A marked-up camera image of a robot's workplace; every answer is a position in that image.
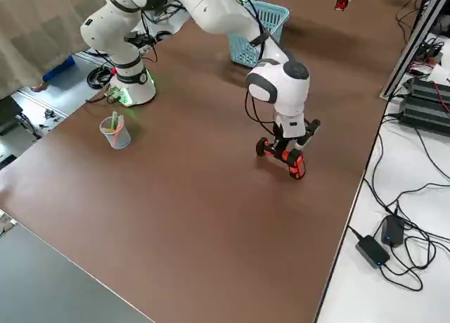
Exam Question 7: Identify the beige curtain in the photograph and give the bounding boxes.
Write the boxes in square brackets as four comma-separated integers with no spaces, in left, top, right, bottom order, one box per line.
[0,0,117,99]

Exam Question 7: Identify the pink marker pen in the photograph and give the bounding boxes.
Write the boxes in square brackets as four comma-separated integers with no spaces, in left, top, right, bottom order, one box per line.
[112,115,125,144]

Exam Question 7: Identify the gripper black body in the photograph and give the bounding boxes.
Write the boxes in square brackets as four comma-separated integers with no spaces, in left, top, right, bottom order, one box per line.
[274,120,311,146]

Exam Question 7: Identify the red wires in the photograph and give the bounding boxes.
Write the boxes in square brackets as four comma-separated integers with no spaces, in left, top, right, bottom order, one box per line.
[432,82,450,117]

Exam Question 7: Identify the clear plastic cup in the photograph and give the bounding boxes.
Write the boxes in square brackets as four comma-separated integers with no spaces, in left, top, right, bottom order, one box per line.
[99,113,132,150]

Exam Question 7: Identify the blue plastic bin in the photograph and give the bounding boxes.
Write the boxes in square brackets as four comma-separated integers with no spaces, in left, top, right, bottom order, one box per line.
[42,55,77,82]

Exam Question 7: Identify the black power adapter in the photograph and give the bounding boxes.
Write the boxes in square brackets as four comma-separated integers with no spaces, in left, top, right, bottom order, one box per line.
[381,215,406,247]
[355,234,391,269]

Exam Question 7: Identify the black power cable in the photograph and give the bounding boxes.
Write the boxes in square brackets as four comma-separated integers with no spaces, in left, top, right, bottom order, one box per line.
[364,113,401,218]
[396,182,450,206]
[381,226,450,292]
[414,125,450,182]
[395,0,428,42]

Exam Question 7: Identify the coiled black cable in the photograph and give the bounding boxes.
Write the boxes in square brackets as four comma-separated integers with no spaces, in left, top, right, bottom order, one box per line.
[86,65,114,90]

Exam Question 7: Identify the aluminium frame post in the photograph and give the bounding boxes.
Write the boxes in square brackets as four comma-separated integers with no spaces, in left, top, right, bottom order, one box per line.
[378,0,450,99]

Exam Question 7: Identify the black power supply box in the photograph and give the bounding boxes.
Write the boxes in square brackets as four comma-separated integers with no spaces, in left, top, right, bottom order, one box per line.
[404,77,450,105]
[399,94,450,137]

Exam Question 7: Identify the blue plastic basket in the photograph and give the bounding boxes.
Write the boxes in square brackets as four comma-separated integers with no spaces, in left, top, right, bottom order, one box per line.
[227,0,291,69]

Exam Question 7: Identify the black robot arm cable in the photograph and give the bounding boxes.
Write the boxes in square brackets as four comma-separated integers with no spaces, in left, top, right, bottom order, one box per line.
[224,0,298,137]

